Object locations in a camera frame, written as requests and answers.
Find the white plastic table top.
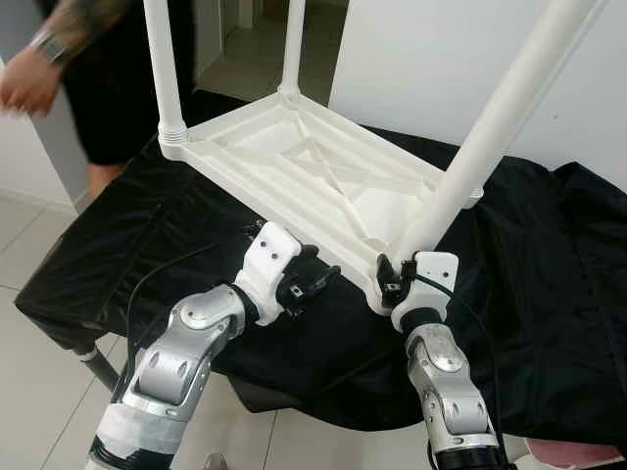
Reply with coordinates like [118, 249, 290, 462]
[157, 90, 486, 316]

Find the white plastic table leg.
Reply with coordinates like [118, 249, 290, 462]
[142, 0, 189, 138]
[385, 0, 601, 270]
[279, 0, 307, 99]
[460, 0, 616, 202]

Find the bare person hand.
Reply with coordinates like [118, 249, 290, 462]
[0, 49, 65, 118]

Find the pink stool seat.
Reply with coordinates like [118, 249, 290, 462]
[529, 438, 623, 466]

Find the person in black clothes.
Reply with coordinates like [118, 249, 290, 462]
[39, 0, 197, 197]

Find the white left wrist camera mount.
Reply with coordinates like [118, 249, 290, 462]
[233, 221, 303, 324]

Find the silver wrist bracelet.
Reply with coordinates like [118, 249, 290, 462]
[29, 29, 75, 66]

